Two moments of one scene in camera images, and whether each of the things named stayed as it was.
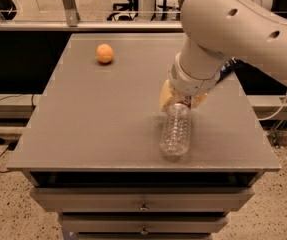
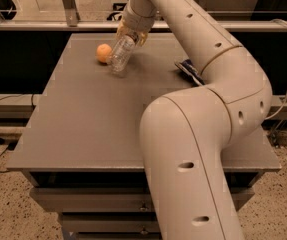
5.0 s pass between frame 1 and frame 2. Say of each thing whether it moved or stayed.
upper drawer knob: stayed
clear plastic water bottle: moved
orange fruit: stayed
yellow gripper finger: moved
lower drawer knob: stayed
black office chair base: stayed
